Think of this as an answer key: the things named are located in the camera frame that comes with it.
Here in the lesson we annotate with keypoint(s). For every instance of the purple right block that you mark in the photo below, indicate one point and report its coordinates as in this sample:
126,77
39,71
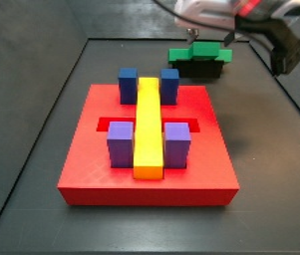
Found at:
176,144

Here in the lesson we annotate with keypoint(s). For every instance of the dark blue left block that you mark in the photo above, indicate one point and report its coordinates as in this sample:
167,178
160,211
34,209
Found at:
128,78

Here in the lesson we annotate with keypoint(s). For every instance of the green stepped block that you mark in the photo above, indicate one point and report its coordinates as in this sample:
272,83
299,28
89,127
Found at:
200,51

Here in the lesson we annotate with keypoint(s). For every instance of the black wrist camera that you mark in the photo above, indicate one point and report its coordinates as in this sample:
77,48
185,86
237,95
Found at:
275,37

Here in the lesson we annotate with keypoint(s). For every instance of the red base board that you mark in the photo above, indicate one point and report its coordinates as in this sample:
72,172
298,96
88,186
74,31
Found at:
204,183

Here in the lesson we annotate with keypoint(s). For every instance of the purple left block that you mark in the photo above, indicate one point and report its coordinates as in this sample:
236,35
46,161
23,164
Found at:
121,144

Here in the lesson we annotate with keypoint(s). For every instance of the black angled fixture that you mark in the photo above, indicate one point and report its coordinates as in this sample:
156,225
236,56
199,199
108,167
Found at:
199,69

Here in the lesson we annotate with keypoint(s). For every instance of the yellow long bar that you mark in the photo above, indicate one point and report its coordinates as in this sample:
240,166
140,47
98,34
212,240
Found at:
148,153

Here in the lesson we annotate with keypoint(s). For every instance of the purple block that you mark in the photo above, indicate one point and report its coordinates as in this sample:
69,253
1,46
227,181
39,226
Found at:
121,144
176,144

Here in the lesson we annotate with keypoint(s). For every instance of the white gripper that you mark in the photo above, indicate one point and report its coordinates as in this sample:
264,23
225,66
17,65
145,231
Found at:
219,13

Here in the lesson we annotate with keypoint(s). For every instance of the dark blue block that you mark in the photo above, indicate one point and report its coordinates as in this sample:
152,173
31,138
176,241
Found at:
128,78
168,86

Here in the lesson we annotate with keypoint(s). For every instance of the dark blue right block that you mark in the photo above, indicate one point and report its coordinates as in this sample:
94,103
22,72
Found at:
168,86

